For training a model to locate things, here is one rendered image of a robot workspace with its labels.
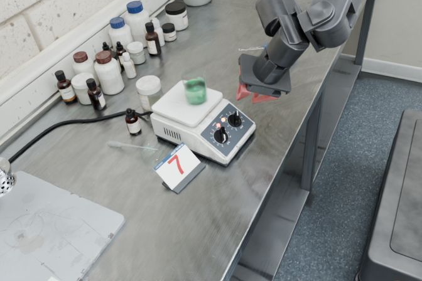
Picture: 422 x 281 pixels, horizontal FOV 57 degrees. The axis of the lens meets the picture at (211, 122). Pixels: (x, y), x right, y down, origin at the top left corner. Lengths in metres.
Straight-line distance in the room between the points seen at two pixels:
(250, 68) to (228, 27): 0.58
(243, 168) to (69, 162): 0.39
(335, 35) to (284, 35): 0.08
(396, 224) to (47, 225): 0.92
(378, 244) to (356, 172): 0.68
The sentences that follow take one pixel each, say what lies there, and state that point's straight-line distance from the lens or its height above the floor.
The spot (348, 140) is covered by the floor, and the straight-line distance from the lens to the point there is 1.98.
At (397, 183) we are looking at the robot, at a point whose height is 0.36.
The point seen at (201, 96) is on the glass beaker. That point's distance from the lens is 0.83.
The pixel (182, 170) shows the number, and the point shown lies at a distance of 0.82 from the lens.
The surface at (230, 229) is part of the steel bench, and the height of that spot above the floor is 0.75.
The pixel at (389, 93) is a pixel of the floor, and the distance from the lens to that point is 2.31.
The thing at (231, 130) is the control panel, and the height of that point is 0.79.
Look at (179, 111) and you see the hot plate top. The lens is 0.84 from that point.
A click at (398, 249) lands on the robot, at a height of 0.37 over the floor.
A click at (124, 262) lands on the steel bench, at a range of 0.74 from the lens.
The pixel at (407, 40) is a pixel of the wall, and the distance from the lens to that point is 2.31.
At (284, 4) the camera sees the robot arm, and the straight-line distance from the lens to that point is 0.71.
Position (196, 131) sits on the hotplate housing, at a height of 0.82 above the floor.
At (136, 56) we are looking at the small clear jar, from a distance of 1.16.
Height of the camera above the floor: 1.38
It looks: 42 degrees down
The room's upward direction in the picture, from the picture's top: 7 degrees counter-clockwise
